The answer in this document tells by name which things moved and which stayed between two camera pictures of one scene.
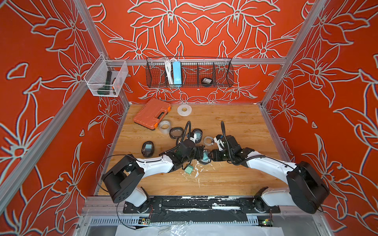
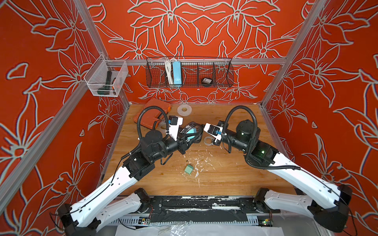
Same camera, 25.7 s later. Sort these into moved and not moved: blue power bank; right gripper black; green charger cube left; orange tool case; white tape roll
Moved: right gripper black
Not moved: white tape roll; blue power bank; green charger cube left; orange tool case
